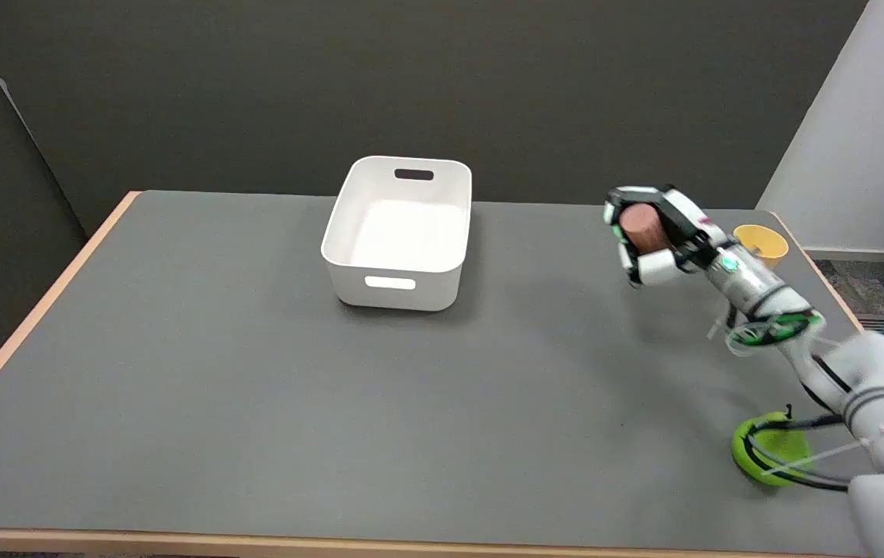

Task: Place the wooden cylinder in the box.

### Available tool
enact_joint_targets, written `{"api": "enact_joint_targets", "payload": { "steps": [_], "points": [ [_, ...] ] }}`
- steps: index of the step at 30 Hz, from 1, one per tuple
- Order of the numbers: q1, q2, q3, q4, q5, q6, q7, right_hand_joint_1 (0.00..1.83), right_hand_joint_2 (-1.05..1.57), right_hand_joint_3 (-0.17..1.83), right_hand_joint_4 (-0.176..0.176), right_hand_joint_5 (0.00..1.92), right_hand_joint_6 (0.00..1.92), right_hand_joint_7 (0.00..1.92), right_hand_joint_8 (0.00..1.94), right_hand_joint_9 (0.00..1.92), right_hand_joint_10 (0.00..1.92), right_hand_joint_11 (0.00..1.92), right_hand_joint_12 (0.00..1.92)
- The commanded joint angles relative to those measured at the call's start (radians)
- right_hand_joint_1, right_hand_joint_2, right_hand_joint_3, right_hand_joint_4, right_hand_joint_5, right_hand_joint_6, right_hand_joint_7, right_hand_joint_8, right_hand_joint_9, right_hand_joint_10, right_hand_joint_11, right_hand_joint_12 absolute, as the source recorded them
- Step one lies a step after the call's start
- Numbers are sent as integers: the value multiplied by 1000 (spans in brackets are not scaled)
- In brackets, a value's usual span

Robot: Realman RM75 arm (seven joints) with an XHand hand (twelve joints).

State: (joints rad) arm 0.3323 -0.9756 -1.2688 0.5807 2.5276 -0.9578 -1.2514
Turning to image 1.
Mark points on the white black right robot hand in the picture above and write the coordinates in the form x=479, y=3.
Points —
x=674, y=232

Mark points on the brown wooden cylinder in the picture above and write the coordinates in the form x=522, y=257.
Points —
x=645, y=227

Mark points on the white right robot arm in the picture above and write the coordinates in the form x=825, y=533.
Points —
x=860, y=387

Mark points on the white plastic box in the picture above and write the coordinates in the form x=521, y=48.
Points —
x=401, y=232

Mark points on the yellow cup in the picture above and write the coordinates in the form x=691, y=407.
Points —
x=763, y=244

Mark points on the green bowl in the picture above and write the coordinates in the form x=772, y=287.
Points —
x=771, y=449

